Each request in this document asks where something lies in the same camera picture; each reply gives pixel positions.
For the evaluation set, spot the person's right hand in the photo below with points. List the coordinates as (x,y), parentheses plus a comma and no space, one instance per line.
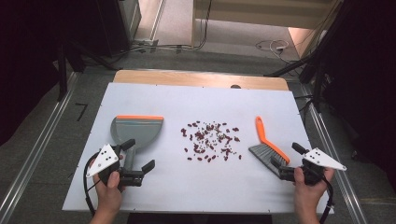
(311,196)

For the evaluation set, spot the grey power strip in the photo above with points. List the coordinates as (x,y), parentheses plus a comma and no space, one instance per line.
(146,41)

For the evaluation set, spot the light wooden panel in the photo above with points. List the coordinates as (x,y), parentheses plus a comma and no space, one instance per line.
(297,39)

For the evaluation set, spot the orange and grey hand brush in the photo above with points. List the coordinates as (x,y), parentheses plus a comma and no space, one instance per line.
(264,137)

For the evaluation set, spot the grey dustpan with orange lip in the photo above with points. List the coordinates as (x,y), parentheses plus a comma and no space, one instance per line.
(137,132)

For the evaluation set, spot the aluminium floor rail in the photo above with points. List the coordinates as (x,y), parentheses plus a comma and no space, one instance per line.
(353,199)
(36,146)

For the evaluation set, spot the scatter of red beans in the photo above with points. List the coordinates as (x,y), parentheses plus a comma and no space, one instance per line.
(199,135)

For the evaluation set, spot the wooden table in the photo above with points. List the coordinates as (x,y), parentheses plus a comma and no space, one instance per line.
(186,79)

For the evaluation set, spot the dark round table grommet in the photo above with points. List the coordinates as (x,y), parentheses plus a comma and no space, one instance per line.
(235,86)

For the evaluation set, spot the black metal stand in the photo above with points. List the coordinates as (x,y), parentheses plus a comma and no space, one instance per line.
(317,87)
(62,77)

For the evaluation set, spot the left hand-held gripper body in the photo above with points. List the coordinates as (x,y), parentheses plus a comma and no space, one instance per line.
(104,158)

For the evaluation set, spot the black cabinet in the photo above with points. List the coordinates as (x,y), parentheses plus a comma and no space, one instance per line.
(112,28)

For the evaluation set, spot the beige furniture frame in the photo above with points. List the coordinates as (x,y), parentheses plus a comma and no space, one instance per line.
(264,15)

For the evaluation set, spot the white board on table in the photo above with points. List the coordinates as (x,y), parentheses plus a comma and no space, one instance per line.
(186,189)

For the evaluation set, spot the person's left hand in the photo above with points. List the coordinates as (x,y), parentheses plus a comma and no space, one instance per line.
(109,196)

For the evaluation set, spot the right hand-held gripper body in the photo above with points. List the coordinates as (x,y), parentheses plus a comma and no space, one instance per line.
(322,160)

